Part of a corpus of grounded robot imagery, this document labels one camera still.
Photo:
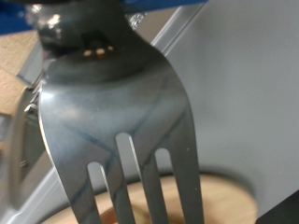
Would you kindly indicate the silver toaster oven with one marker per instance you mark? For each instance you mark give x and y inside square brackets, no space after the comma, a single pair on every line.
[233,93]

